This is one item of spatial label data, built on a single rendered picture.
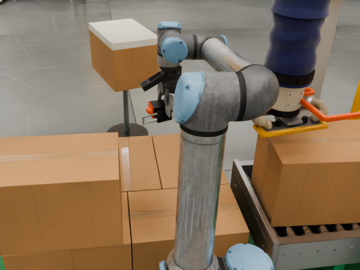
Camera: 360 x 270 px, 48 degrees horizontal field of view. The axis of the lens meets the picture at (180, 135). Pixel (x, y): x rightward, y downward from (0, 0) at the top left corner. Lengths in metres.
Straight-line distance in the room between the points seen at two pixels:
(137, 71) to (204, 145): 2.40
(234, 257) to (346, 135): 1.21
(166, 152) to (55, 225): 1.00
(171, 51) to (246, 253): 0.71
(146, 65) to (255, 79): 2.42
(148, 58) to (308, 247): 1.93
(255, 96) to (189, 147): 0.19
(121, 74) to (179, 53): 1.84
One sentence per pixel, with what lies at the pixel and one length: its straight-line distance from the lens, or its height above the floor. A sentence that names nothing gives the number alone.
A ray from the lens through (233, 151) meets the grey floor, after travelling 3.70.
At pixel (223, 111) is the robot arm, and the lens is 0.89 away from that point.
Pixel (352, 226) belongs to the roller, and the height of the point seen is 0.54.
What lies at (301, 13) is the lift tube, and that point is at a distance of 1.71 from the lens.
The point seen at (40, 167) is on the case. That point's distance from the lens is 1.89.
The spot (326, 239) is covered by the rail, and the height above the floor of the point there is 0.59.
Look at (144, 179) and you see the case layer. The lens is 2.40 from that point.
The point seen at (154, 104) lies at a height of 1.24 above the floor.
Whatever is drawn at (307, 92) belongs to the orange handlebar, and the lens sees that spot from 1.98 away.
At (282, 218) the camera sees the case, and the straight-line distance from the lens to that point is 2.15.
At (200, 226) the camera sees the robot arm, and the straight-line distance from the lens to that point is 1.06.
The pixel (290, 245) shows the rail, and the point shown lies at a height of 0.59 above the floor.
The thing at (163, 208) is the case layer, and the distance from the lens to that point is 2.21.
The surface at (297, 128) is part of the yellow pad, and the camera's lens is 1.90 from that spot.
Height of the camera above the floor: 2.01
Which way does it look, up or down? 31 degrees down
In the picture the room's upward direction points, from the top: 2 degrees clockwise
